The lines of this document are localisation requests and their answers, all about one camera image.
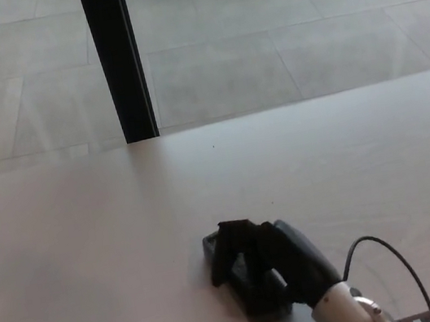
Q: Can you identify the dark grey whiteboard eraser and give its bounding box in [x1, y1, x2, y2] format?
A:
[199, 219, 296, 322]

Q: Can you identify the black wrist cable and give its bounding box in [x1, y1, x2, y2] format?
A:
[336, 227, 430, 322]

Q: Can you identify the black vertical window frame post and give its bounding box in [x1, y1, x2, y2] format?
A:
[78, 0, 161, 149]

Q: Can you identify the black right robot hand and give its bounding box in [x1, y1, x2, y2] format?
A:
[202, 203, 349, 322]

